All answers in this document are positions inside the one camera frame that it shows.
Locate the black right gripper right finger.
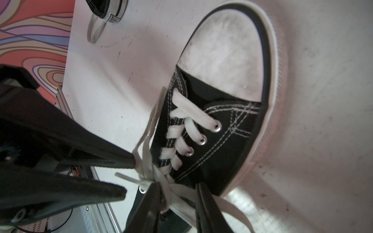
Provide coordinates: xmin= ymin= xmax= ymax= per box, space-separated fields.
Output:
xmin=195 ymin=183 xmax=233 ymax=233

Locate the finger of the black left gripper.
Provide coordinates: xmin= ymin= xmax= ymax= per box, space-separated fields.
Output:
xmin=1 ymin=164 xmax=127 ymax=226
xmin=1 ymin=84 xmax=136 ymax=169

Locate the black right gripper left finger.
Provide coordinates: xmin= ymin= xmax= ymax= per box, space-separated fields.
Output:
xmin=124 ymin=183 xmax=161 ymax=233

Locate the black sneaker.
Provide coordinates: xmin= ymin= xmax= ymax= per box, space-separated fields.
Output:
xmin=118 ymin=1 xmax=288 ymax=233
xmin=86 ymin=0 xmax=128 ymax=44

